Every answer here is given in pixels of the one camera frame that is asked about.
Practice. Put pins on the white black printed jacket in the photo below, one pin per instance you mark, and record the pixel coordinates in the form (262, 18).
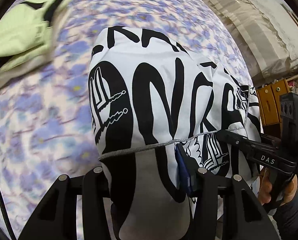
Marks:
(144, 85)

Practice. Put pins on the wooden drawer cabinet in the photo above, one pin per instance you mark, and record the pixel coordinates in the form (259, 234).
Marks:
(269, 105)

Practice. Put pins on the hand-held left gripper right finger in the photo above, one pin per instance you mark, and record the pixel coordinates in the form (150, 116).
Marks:
(184, 172)

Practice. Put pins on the person's right forearm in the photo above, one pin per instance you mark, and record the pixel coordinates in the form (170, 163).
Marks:
(291, 217)

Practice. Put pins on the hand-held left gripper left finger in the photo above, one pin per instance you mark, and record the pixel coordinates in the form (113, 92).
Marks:
(96, 180)

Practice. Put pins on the light green garment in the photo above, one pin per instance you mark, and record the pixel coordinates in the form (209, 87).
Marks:
(21, 30)

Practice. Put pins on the person's right hand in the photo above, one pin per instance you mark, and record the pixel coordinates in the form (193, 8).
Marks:
(265, 185)

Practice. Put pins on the white lace cloth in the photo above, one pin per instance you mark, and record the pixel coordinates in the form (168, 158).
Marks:
(276, 25)

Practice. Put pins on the purple floral bedspread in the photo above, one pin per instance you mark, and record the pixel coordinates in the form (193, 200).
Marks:
(51, 110)

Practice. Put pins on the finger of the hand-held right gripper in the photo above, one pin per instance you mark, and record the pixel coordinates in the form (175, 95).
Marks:
(235, 141)

